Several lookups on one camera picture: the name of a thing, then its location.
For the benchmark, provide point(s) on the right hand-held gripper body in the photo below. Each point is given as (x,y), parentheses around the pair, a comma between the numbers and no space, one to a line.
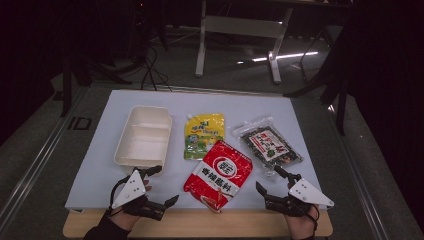
(306,193)

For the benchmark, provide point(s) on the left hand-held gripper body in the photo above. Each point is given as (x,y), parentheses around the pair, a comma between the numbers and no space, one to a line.
(131,190)

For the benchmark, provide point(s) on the clear seaweed flakes bag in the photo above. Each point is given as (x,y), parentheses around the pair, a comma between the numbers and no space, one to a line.
(270,146)

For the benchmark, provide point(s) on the white divided food container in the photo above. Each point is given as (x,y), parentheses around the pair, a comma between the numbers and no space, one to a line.
(143,140)

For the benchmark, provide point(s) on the red seasoning packet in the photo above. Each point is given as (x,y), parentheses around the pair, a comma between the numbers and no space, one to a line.
(220,176)

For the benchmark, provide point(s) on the yellow spouted sauce pouch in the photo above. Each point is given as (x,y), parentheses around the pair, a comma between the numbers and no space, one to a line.
(204,135)

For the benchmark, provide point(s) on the person's left hand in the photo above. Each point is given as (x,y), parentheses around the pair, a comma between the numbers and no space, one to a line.
(123,220)

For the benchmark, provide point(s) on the person's right hand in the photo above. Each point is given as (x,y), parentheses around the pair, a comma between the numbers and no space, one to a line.
(301,226)

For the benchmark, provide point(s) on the white table mat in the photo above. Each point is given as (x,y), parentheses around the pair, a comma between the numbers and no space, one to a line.
(233,103)

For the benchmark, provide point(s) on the black metal stand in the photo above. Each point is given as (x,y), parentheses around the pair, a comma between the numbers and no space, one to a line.
(340,100)
(66,90)

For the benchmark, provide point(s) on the dark curtain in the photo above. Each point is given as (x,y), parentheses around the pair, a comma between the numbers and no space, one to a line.
(390,100)
(23,50)

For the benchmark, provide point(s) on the metal floor rail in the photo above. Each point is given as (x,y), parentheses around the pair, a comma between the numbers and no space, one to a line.
(363,186)
(36,166)

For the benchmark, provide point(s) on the white metal desk frame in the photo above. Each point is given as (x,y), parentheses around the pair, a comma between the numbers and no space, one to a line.
(243,26)

